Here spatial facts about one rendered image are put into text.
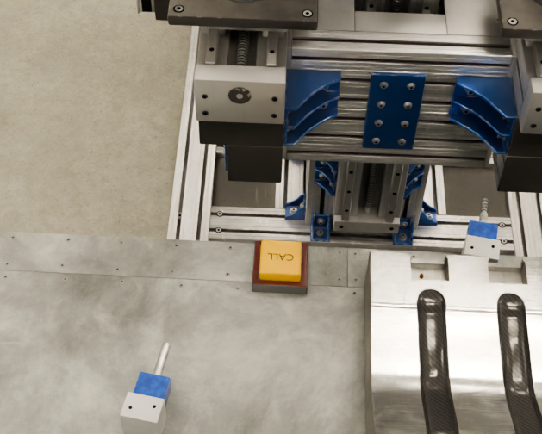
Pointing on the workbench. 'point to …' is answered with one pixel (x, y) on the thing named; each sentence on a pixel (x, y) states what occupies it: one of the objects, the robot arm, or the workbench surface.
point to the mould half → (486, 345)
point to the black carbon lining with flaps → (514, 339)
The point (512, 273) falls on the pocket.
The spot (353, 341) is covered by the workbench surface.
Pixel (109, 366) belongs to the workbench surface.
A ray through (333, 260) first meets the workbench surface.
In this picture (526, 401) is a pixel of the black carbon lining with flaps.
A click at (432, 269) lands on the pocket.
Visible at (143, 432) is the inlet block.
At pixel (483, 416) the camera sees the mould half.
